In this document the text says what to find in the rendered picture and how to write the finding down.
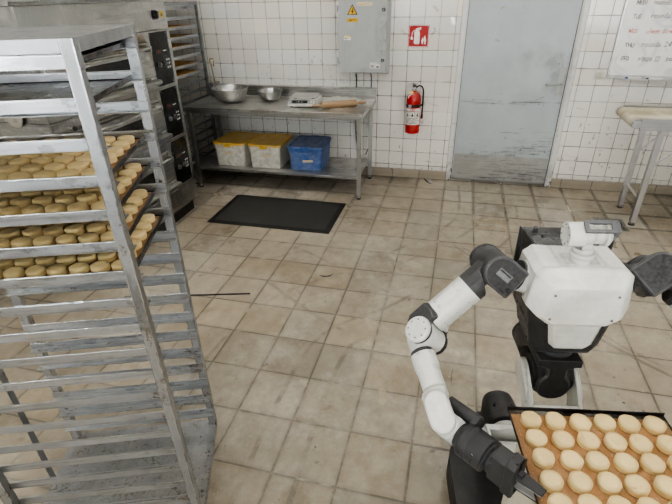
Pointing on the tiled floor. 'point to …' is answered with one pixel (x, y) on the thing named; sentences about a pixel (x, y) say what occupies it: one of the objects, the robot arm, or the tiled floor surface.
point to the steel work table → (342, 168)
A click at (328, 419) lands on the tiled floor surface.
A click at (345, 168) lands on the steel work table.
